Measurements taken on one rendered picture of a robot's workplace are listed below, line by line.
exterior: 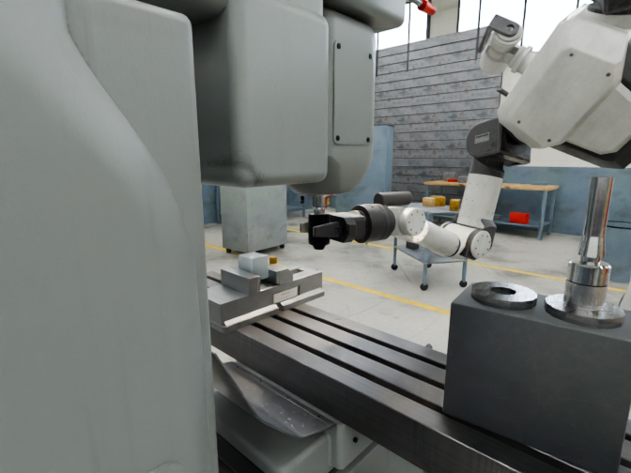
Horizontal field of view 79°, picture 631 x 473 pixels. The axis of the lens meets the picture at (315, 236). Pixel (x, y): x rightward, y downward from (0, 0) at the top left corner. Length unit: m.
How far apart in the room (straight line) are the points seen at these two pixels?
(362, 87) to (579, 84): 0.45
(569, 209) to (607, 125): 7.24
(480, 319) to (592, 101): 0.56
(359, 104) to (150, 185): 0.46
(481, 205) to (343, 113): 0.56
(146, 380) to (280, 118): 0.37
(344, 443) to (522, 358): 0.36
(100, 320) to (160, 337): 0.06
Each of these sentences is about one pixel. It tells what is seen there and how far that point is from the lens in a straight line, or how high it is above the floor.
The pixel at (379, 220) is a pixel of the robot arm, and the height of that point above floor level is 1.24.
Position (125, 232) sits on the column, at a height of 1.32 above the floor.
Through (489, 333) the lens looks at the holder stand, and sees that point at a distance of 0.61.
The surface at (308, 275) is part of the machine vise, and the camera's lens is 1.09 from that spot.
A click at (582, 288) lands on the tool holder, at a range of 0.61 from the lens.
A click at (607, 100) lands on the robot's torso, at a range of 1.00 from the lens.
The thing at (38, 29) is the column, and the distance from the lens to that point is 0.39.
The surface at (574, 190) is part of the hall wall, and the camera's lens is 8.21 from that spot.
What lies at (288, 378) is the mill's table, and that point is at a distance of 0.85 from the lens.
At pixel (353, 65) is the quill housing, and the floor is 1.54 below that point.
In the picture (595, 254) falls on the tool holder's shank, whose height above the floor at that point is 1.26.
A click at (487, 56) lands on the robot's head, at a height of 1.62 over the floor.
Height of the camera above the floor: 1.38
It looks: 12 degrees down
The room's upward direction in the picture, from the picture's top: straight up
